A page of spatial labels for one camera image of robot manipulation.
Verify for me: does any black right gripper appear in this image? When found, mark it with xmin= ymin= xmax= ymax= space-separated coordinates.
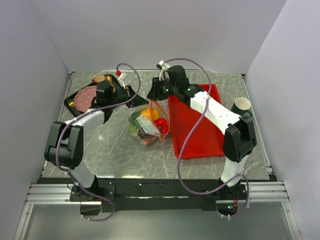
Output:
xmin=146 ymin=76 xmax=179 ymax=102

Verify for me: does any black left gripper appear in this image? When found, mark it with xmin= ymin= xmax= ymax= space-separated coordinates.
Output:
xmin=108 ymin=85 xmax=149 ymax=109

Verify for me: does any small orange toy fruit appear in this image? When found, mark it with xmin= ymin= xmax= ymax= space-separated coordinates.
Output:
xmin=141 ymin=108 xmax=161 ymax=121

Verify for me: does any orange green toy mango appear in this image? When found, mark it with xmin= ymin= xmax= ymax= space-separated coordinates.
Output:
xmin=130 ymin=111 xmax=141 ymax=120

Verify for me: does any clear zip top bag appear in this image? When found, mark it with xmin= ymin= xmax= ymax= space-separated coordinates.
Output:
xmin=127 ymin=100 xmax=171 ymax=145

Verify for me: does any toy cauliflower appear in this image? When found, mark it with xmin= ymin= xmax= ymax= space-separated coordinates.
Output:
xmin=128 ymin=123 xmax=137 ymax=135

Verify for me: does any red toy bell pepper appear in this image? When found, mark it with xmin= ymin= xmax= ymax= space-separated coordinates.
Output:
xmin=154 ymin=118 xmax=170 ymax=134

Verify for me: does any dark purple toy onion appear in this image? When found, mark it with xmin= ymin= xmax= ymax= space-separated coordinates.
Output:
xmin=137 ymin=132 xmax=149 ymax=140

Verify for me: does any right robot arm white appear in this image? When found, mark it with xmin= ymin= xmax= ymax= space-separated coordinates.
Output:
xmin=147 ymin=61 xmax=257 ymax=199

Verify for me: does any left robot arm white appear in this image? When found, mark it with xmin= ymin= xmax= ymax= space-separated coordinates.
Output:
xmin=44 ymin=81 xmax=149 ymax=201

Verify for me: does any gold spoon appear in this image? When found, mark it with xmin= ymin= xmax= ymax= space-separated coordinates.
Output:
xmin=105 ymin=74 xmax=116 ymax=92

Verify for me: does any brown ceramic cup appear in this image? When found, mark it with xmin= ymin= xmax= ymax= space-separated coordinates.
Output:
xmin=91 ymin=74 xmax=106 ymax=84

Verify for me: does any pink dotted plate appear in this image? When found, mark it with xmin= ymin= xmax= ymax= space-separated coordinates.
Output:
xmin=74 ymin=85 xmax=97 ymax=113

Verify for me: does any black serving tray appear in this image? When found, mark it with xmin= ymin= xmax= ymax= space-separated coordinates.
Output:
xmin=64 ymin=74 xmax=121 ymax=117

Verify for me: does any red plastic bin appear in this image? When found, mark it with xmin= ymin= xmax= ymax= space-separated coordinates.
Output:
xmin=167 ymin=96 xmax=225 ymax=160

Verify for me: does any dark green mug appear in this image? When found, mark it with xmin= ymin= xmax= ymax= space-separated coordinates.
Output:
xmin=230 ymin=97 xmax=253 ymax=117

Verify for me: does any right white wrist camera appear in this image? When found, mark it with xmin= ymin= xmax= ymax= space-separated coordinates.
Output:
xmin=156 ymin=60 xmax=171 ymax=81

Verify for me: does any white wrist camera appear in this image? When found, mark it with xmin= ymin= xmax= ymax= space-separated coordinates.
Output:
xmin=156 ymin=60 xmax=171 ymax=81
xmin=116 ymin=70 xmax=129 ymax=88

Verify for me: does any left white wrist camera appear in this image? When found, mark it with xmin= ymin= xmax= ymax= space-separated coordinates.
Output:
xmin=116 ymin=70 xmax=129 ymax=88

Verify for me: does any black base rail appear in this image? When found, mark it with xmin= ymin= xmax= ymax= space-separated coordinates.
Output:
xmin=67 ymin=174 xmax=253 ymax=213

